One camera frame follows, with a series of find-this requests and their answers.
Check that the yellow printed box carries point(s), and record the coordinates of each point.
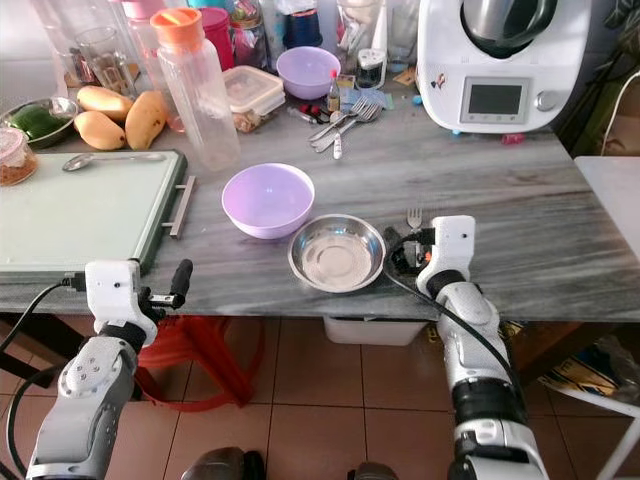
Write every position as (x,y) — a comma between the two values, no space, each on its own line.
(570,372)

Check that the clear drinking glass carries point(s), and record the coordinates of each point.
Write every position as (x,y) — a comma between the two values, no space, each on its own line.
(103,60)

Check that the large purple plastic bowl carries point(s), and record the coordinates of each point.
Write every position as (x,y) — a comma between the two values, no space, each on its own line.
(268,198)

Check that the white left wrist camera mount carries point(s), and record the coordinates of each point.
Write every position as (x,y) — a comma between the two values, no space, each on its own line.
(117,290)

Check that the glass jar with food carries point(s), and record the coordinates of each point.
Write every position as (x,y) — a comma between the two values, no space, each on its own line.
(17,158)

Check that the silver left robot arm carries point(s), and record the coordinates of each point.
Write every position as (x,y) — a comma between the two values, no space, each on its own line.
(80,410)

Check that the dark blue cup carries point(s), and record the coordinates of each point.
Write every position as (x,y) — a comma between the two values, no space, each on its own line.
(302,30)

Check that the small purple bowl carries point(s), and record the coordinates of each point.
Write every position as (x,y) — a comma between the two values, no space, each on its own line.
(308,72)

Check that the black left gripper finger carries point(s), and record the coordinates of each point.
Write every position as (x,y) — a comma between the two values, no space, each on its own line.
(182,282)

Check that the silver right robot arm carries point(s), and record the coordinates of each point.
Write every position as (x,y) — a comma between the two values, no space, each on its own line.
(485,360)

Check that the yellow mango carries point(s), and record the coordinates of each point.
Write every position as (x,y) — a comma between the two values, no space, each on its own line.
(146,122)
(100,131)
(105,102)

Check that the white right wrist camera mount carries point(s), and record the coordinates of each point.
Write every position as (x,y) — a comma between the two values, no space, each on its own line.
(450,248)

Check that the steel plate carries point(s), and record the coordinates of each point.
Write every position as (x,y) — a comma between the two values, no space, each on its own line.
(65,108)

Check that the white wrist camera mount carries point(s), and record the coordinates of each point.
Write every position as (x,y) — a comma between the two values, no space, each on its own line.
(117,290)
(450,248)

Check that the clear bottle pink cap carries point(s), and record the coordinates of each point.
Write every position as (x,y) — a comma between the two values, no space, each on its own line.
(145,40)

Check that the white kitchen machine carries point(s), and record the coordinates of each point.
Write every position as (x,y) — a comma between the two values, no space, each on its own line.
(505,70)

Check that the small sauce bottle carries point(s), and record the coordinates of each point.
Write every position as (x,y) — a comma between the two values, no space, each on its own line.
(334,95)

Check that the white green-rimmed tray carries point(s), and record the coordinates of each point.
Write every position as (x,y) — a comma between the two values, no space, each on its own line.
(80,212)

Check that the metal spoon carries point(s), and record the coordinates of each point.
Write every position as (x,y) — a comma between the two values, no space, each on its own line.
(78,162)

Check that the stainless steel bowl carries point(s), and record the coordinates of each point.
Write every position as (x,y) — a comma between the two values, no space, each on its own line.
(337,256)

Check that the green mango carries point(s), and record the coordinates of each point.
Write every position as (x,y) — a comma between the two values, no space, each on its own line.
(38,121)

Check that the dark right robot foot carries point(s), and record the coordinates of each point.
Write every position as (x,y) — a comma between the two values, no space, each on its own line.
(374,472)

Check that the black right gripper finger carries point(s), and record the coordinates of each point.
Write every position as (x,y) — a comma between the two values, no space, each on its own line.
(393,245)

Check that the metal fork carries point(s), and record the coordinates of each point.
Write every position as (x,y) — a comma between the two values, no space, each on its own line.
(414,217)
(360,117)
(335,122)

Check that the clear plastic food container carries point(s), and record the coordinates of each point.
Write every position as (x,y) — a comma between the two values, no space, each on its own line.
(258,95)

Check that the red plastic stool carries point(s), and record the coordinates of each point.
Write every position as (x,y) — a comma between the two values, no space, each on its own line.
(210,345)

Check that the clear bottle orange cap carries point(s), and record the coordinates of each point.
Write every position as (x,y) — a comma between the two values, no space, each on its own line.
(198,100)

